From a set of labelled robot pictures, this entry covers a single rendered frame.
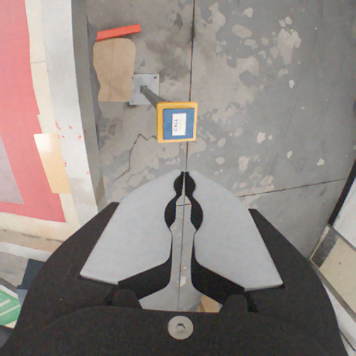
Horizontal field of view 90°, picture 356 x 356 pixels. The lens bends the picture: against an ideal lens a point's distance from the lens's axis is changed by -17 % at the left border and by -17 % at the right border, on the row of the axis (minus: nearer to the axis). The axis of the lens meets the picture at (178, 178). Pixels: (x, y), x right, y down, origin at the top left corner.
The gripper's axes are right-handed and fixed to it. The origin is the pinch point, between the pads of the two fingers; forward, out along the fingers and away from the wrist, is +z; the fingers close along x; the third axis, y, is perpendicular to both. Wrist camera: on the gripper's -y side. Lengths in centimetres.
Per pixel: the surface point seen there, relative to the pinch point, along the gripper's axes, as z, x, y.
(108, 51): 138, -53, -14
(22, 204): 16.2, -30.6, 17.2
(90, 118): 14.6, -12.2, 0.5
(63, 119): 12.3, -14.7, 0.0
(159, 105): 54, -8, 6
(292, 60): 185, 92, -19
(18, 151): 16.1, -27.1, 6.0
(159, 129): 54, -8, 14
